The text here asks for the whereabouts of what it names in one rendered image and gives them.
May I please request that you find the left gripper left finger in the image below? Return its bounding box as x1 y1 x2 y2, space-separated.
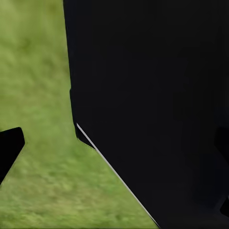
0 127 25 184

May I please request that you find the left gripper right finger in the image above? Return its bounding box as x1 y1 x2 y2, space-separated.
214 127 229 165

